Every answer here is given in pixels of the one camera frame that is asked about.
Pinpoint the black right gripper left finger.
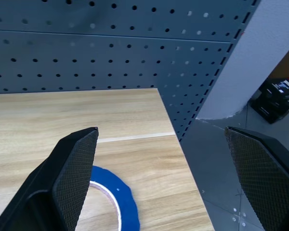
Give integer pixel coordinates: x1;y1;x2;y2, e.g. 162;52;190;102
0;127;99;231

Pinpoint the black cardboard box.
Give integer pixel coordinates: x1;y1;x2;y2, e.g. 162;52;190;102
250;77;289;125

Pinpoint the grey perforated pegboard panel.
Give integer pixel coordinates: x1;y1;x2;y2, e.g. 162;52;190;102
0;0;262;142

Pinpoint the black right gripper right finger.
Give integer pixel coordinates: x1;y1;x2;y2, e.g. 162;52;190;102
224;126;289;231

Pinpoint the blue tape roll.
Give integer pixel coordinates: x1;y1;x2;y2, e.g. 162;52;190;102
86;165;141;231

